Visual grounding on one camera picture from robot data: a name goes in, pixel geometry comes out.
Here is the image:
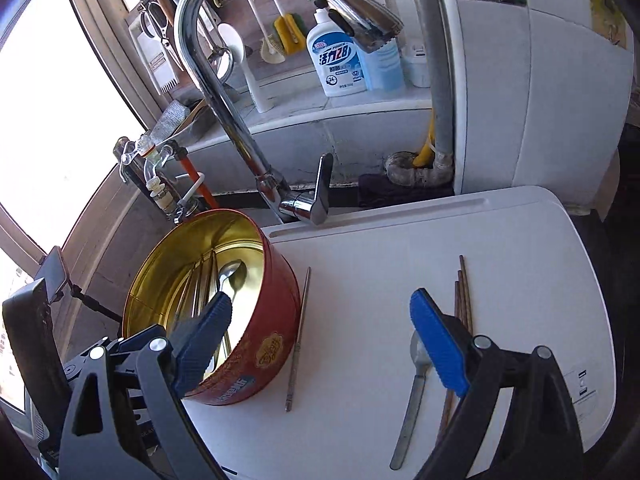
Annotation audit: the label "white cutting board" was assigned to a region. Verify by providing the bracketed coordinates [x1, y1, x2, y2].
[184, 186, 616, 479]

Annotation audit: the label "red gold round tin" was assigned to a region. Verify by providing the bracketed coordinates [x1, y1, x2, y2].
[122, 209, 302, 406]

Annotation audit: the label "steel spoon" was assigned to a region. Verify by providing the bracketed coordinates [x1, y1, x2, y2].
[195, 259, 247, 316]

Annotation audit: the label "grey metal pipe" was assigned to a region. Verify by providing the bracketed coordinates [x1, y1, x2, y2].
[386, 0, 454, 188]

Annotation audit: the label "thin curved wooden chopstick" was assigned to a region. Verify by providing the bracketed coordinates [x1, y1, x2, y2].
[459, 255, 474, 334]

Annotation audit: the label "hanging steel ladle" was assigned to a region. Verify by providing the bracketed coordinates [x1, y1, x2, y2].
[198, 0, 234, 84]

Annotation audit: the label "kitchen scissors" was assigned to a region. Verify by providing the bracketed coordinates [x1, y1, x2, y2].
[143, 0, 183, 70]

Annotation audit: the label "phone on mount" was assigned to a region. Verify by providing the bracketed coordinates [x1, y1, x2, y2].
[34, 246, 70, 304]

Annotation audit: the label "white brush handle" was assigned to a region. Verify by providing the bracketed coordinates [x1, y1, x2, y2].
[214, 22, 277, 114]

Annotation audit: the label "white refrigerator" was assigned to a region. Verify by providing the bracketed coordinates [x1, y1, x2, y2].
[439, 0, 634, 206]

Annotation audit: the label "chrome kitchen faucet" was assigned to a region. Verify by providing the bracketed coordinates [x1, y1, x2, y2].
[172, 0, 406, 226]

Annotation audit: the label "brown wooden chopstick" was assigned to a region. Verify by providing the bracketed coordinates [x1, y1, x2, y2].
[456, 270, 473, 333]
[436, 280, 465, 443]

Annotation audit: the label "plain metal chopstick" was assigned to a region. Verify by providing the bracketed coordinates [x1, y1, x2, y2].
[174, 250, 215, 326]

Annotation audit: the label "clear blue liquid bottle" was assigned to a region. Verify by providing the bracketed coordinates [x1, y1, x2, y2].
[358, 0, 405, 93]

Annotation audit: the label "small white jar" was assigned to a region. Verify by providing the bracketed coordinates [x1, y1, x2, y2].
[401, 41, 431, 88]

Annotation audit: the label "yellow gas hose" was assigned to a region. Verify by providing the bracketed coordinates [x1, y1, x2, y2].
[411, 109, 437, 168]

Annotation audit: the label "white dish soap bottle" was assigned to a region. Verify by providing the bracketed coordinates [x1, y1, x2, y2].
[306, 0, 367, 98]

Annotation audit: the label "yellow sponge brush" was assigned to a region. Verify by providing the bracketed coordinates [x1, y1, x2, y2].
[273, 13, 308, 55]

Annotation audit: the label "orange pipe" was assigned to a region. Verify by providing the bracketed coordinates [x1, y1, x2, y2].
[175, 146, 219, 209]

